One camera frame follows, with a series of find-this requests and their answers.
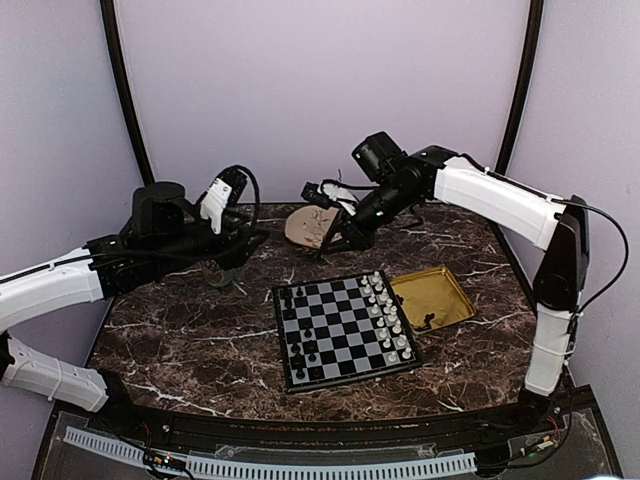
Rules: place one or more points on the white chess pieces row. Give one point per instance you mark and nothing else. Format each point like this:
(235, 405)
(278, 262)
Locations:
(381, 331)

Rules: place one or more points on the beige floral ceramic plate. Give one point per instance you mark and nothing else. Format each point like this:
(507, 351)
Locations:
(308, 225)

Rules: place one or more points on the grey slotted cable duct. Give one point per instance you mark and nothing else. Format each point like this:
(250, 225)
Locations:
(259, 463)

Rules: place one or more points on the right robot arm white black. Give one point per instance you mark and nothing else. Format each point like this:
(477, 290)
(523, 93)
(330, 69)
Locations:
(557, 227)

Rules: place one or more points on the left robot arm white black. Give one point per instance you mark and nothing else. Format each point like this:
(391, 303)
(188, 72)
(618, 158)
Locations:
(57, 284)

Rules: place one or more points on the left black frame post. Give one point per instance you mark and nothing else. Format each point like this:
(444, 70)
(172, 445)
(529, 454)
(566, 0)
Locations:
(124, 91)

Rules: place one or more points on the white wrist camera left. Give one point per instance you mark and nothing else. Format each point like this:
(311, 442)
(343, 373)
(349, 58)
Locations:
(223, 193)

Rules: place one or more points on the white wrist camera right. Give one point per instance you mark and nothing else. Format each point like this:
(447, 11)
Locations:
(329, 194)

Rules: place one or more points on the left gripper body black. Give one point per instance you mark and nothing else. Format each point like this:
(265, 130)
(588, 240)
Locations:
(176, 251)

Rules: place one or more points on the gold metal tray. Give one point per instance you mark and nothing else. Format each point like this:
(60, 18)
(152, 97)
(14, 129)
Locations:
(435, 291)

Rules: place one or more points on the black front rail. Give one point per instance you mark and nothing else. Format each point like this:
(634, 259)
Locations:
(481, 428)

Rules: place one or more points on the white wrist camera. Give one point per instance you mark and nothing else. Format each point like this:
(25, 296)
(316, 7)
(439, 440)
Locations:
(329, 194)
(223, 193)

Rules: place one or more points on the black frame post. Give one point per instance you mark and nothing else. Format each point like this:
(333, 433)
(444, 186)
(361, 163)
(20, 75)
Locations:
(124, 91)
(521, 89)

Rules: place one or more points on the black white chess board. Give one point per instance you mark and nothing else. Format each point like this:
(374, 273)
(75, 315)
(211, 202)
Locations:
(319, 315)

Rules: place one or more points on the right black frame post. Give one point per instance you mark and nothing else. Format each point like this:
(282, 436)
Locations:
(521, 89)

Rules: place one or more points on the beige coral pattern mug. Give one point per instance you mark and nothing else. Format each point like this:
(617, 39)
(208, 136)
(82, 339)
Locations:
(215, 276)

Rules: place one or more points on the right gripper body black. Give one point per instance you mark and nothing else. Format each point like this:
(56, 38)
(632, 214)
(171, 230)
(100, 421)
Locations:
(393, 204)

